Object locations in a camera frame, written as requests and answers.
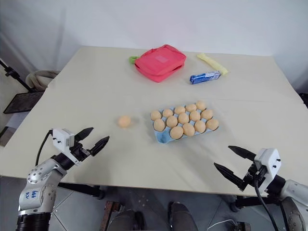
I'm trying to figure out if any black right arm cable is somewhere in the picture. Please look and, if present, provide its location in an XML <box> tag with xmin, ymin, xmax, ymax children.
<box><xmin>252</xmin><ymin>168</ymin><xmax>274</xmax><ymax>231</ymax></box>

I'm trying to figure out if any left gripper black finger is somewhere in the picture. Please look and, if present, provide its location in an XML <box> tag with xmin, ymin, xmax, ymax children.
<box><xmin>90</xmin><ymin>136</ymin><xmax>111</xmax><ymax>156</ymax></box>
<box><xmin>74</xmin><ymin>127</ymin><xmax>94</xmax><ymax>145</ymax></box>

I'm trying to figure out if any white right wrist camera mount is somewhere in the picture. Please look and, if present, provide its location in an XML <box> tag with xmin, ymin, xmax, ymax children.
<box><xmin>253</xmin><ymin>147</ymin><xmax>282</xmax><ymax>193</ymax></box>

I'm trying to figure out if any dark rounded shape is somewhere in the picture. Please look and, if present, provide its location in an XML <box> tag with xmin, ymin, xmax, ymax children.
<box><xmin>112</xmin><ymin>209</ymin><xmax>145</xmax><ymax>231</ymax></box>
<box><xmin>167</xmin><ymin>201</ymin><xmax>201</xmax><ymax>231</ymax></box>

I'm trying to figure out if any loose tan egg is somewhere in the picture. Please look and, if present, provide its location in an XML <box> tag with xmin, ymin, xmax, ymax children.
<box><xmin>117</xmin><ymin>115</ymin><xmax>132</xmax><ymax>129</ymax></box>

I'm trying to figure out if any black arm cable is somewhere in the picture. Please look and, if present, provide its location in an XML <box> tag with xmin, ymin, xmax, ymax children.
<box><xmin>35</xmin><ymin>129</ymin><xmax>54</xmax><ymax>167</ymax></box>
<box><xmin>252</xmin><ymin>168</ymin><xmax>274</xmax><ymax>231</ymax></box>

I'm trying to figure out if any yellow folded cloth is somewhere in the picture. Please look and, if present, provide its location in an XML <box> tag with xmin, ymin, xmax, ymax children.
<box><xmin>196</xmin><ymin>52</ymin><xmax>229</xmax><ymax>76</ymax></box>

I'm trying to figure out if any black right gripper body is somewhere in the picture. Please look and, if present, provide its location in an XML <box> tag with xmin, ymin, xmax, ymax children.
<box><xmin>241</xmin><ymin>163</ymin><xmax>268</xmax><ymax>191</ymax></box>

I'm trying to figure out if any black stand base plate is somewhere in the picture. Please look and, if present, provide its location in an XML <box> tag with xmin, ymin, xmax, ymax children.
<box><xmin>3</xmin><ymin>90</ymin><xmax>46</xmax><ymax>115</ymax></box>

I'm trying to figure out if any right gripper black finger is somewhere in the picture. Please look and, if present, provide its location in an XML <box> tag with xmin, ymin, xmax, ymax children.
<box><xmin>228</xmin><ymin>145</ymin><xmax>256</xmax><ymax>162</ymax></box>
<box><xmin>213</xmin><ymin>162</ymin><xmax>248</xmax><ymax>192</ymax></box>

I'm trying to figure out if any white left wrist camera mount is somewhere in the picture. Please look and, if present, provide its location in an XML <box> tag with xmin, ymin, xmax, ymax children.
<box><xmin>52</xmin><ymin>128</ymin><xmax>81</xmax><ymax>167</ymax></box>

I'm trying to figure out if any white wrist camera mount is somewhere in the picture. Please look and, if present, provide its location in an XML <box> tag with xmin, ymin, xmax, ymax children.
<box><xmin>253</xmin><ymin>147</ymin><xmax>282</xmax><ymax>193</ymax></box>
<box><xmin>52</xmin><ymin>128</ymin><xmax>81</xmax><ymax>167</ymax></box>

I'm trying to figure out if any pink zip pouch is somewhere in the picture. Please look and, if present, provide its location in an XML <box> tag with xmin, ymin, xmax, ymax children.
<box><xmin>134</xmin><ymin>44</ymin><xmax>188</xmax><ymax>84</ymax></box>

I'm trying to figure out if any rusty brown bar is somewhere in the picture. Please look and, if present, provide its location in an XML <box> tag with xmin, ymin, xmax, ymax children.
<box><xmin>104</xmin><ymin>201</ymin><xmax>121</xmax><ymax>231</ymax></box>

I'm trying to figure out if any white floor cable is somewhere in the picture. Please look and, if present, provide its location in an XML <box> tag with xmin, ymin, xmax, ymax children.
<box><xmin>206</xmin><ymin>218</ymin><xmax>238</xmax><ymax>231</ymax></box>

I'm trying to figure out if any black stand pole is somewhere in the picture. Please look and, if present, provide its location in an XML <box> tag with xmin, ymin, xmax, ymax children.
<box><xmin>0</xmin><ymin>58</ymin><xmax>37</xmax><ymax>93</ymax></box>

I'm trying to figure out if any beige coiled hose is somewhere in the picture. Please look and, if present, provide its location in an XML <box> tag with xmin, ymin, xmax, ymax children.
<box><xmin>26</xmin><ymin>69</ymin><xmax>61</xmax><ymax>92</ymax></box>

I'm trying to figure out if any blue egg carton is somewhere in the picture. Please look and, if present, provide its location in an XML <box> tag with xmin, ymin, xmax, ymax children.
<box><xmin>150</xmin><ymin>103</ymin><xmax>220</xmax><ymax>144</ymax></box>

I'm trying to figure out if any black table leg bar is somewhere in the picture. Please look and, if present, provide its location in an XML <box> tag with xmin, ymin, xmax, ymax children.
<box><xmin>57</xmin><ymin>182</ymin><xmax>106</xmax><ymax>200</ymax></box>
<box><xmin>231</xmin><ymin>194</ymin><xmax>286</xmax><ymax>213</ymax></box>

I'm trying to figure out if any blue and white box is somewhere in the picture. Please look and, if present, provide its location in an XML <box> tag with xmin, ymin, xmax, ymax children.
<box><xmin>189</xmin><ymin>70</ymin><xmax>221</xmax><ymax>85</ymax></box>

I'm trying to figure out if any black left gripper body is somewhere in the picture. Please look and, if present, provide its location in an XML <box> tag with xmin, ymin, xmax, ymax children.
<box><xmin>70</xmin><ymin>141</ymin><xmax>93</xmax><ymax>162</ymax></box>

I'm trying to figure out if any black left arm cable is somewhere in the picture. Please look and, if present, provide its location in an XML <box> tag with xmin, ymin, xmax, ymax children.
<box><xmin>35</xmin><ymin>129</ymin><xmax>54</xmax><ymax>167</ymax></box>

